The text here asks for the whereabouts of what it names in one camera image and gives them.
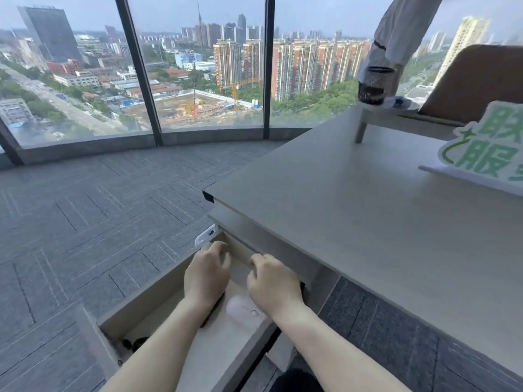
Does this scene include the person's right hand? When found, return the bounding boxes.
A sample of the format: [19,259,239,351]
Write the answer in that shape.
[246,254,305,323]

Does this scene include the person's left hand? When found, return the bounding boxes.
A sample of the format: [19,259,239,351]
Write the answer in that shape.
[183,241,232,308]

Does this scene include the person's left forearm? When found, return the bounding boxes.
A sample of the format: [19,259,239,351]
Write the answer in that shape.
[100,296,229,392]

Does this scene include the person's right forearm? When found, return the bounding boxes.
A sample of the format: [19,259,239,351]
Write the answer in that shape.
[266,302,411,392]

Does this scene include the white plastic latch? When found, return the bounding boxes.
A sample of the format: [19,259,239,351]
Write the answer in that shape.
[194,224,217,249]

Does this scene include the white computer mouse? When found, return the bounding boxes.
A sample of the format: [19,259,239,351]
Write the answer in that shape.
[226,295,267,332]

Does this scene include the beige wooden drawer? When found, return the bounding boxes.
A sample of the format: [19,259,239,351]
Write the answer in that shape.
[75,230,287,392]

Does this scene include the grey desk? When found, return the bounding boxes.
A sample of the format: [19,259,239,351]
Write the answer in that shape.
[202,104,523,377]

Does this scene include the person's dark clothing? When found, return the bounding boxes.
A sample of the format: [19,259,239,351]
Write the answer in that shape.
[270,368,324,392]

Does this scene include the grey desk riser shelf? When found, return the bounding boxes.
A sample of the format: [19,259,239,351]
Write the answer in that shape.
[354,102,464,144]

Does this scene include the black mesh pen holder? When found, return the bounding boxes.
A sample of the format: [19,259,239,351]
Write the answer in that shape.
[357,66,396,106]

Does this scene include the white blue small object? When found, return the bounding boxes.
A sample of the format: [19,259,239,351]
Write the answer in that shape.
[386,96,421,112]

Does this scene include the green white sign stand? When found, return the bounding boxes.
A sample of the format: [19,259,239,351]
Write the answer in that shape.
[418,100,523,197]

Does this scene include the black cable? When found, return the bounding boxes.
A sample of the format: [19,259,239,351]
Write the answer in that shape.
[122,336,150,354]

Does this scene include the black window frame post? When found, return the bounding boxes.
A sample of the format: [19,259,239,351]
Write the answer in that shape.
[114,0,163,146]
[0,117,24,166]
[263,0,276,140]

